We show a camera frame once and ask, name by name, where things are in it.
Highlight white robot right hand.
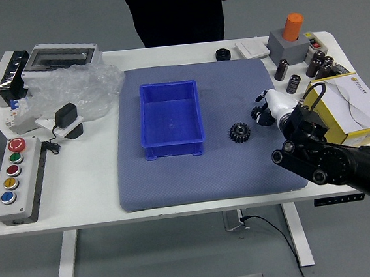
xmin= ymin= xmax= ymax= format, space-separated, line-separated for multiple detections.
xmin=248 ymin=85 xmax=301 ymax=128

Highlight small black gear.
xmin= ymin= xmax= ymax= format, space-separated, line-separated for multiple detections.
xmin=249 ymin=104 xmax=266 ymax=120

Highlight big black gear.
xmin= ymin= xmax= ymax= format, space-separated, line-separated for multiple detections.
xmin=228 ymin=121 xmax=252 ymax=145

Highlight black round nut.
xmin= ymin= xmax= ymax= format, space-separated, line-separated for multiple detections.
xmin=214 ymin=46 xmax=232 ymax=62

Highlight yellow and white cardboard box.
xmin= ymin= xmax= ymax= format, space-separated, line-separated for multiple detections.
xmin=299 ymin=70 xmax=370 ymax=151

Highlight blue plastic box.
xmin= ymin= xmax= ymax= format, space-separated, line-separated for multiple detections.
xmin=138 ymin=78 xmax=207 ymax=162

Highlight grey under-table power box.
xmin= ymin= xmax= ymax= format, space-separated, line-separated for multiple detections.
xmin=221 ymin=208 xmax=251 ymax=232

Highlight grey distribution box clear cover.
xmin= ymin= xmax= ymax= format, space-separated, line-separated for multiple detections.
xmin=18 ymin=38 xmax=105 ymax=89

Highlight grey push-button control box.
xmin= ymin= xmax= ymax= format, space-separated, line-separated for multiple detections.
xmin=0 ymin=134 xmax=54 ymax=227

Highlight grey block with hole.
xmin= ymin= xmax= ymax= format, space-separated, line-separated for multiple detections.
xmin=265 ymin=27 xmax=313 ymax=68

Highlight small black electronic component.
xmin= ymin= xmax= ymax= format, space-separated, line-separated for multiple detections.
xmin=330 ymin=61 xmax=352 ymax=77

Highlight orange cylinder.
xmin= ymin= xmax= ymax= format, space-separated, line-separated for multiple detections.
xmin=280 ymin=11 xmax=307 ymax=42

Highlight black table control panel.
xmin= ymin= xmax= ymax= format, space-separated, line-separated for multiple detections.
xmin=313 ymin=192 xmax=366 ymax=207

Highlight blue-grey mat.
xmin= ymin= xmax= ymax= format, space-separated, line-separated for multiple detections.
xmin=106 ymin=53 xmax=311 ymax=214

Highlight person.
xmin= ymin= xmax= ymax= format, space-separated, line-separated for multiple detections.
xmin=118 ymin=0 xmax=258 ymax=50

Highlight white table leg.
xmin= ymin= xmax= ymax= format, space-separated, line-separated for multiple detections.
xmin=48 ymin=229 xmax=83 ymax=277
xmin=280 ymin=200 xmax=316 ymax=269

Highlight clear plastic bag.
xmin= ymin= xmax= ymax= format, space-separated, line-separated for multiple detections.
xmin=20 ymin=59 xmax=130 ymax=128

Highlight black power adapter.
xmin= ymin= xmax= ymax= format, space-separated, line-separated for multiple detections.
xmin=53 ymin=102 xmax=80 ymax=128

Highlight white circuit breaker blue levers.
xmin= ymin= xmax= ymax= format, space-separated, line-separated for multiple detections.
xmin=3 ymin=96 xmax=40 ymax=136

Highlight white wall switch plate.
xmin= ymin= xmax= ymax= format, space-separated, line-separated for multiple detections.
xmin=233 ymin=37 xmax=271 ymax=59

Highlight white two-button switch box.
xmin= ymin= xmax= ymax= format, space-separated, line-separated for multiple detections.
xmin=302 ymin=29 xmax=328 ymax=61

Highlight black power cable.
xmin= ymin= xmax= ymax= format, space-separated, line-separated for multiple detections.
xmin=240 ymin=211 xmax=307 ymax=277

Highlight black adapter cord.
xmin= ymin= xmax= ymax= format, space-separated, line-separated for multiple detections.
xmin=39 ymin=123 xmax=63 ymax=157

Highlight black and white enclosure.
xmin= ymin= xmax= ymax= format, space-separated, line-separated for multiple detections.
xmin=0 ymin=49 xmax=35 ymax=108

